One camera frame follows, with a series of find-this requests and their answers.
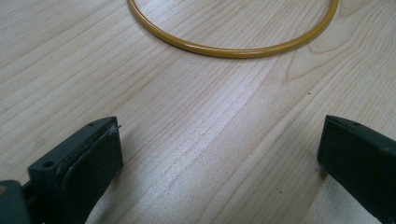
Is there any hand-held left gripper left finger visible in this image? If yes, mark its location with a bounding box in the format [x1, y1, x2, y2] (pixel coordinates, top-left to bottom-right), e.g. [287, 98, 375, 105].
[21, 116, 124, 224]

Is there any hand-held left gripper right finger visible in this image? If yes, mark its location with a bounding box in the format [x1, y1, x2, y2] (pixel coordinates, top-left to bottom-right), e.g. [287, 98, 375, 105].
[317, 114, 396, 224]

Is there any yellow ring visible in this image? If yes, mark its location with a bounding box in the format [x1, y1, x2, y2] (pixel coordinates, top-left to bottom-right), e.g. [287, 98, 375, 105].
[126, 0, 340, 60]

